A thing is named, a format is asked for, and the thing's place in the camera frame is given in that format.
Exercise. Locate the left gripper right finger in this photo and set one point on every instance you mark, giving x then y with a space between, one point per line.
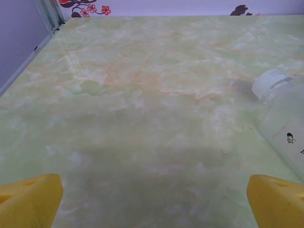
278 204

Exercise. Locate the aluminium frame post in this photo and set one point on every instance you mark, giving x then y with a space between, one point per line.
51 14

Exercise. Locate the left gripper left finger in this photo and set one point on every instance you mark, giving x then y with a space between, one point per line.
28 202

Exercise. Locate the aluminium table side rail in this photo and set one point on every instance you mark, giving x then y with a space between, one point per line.
23 66

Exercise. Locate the clear bottle white label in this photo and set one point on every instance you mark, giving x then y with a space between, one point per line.
273 118

